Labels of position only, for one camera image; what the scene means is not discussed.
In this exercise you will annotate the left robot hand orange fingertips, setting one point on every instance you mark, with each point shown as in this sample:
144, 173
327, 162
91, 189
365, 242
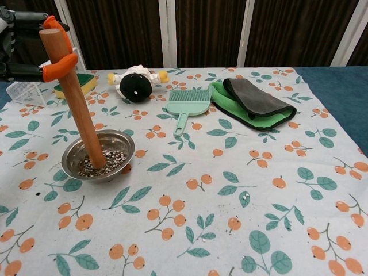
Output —
59, 69

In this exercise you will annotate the wooden rolling pin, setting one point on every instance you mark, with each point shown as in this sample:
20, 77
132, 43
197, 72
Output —
80, 109

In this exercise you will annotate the stainless steel bowl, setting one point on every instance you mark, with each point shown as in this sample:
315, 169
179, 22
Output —
115, 143

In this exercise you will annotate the mint green hand brush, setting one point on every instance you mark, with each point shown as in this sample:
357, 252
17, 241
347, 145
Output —
188, 107

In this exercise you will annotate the yellow green sponge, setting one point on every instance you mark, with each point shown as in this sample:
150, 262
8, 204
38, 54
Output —
87, 82

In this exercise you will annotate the dark brown curtain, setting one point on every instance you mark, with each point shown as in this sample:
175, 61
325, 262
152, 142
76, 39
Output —
120, 31

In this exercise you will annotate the black white plush toy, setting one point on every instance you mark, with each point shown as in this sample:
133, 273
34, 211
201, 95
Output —
135, 86

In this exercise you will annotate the crushed shell bits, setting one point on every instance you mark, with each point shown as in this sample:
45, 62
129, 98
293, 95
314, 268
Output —
115, 159

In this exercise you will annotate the floral orange leaf tablecloth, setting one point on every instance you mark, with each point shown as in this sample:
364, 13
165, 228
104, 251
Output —
201, 187

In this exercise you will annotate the green grey folded cloth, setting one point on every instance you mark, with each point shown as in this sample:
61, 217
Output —
258, 103

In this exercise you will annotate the white frame post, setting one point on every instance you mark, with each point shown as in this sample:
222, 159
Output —
77, 40
349, 31
245, 31
167, 31

